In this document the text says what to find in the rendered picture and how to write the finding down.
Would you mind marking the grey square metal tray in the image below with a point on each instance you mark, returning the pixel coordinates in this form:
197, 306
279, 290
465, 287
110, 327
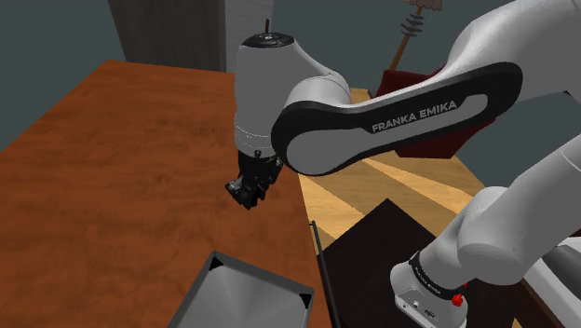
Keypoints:
245, 295

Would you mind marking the dark robot stand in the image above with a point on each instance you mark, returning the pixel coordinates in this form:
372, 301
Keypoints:
372, 254

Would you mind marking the brown wooden table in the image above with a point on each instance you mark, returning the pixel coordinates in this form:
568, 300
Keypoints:
118, 181

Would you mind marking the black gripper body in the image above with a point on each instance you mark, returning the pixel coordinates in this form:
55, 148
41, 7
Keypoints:
257, 175

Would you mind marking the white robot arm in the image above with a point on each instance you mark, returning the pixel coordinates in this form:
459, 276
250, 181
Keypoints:
490, 41

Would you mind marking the grey door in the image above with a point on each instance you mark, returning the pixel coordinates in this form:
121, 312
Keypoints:
168, 32

